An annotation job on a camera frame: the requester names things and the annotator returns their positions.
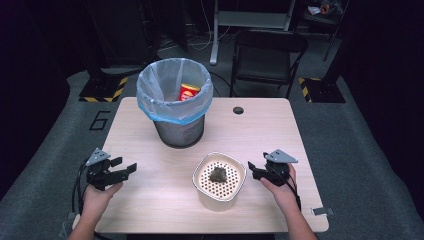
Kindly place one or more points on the black folding chair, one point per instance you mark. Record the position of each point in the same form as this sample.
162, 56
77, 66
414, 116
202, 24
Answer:
266, 56

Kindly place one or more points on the hazard striped stand base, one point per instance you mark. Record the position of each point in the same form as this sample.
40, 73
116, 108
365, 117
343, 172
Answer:
325, 91
101, 90

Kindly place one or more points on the white desk frame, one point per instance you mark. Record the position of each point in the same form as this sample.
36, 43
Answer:
248, 18

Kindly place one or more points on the dark side table with clutter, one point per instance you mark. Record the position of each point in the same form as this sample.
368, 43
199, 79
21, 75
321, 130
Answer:
325, 11

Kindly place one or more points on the red chip can yellow lid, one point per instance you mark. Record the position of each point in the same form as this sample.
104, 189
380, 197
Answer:
188, 92

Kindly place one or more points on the black mesh trash bin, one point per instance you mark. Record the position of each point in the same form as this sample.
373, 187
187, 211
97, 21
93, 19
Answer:
180, 135

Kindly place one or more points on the beige strainer container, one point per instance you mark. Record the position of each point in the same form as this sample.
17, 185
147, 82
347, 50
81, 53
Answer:
220, 193

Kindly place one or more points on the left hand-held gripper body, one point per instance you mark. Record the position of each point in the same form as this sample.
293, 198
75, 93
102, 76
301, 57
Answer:
100, 171

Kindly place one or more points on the translucent blue trash bag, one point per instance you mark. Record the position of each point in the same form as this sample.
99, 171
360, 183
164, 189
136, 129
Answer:
160, 93

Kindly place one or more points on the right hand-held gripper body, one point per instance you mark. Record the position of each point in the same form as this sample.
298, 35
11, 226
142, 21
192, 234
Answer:
278, 166

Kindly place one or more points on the person's right hand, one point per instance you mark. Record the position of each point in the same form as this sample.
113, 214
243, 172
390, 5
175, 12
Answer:
283, 196

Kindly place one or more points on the person's left hand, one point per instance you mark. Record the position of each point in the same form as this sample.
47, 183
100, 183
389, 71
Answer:
96, 200

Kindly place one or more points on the metal table clamp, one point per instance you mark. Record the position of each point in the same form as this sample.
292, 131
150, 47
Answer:
70, 216
322, 211

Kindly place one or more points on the black cabinet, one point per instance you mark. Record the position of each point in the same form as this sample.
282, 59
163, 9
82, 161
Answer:
120, 30

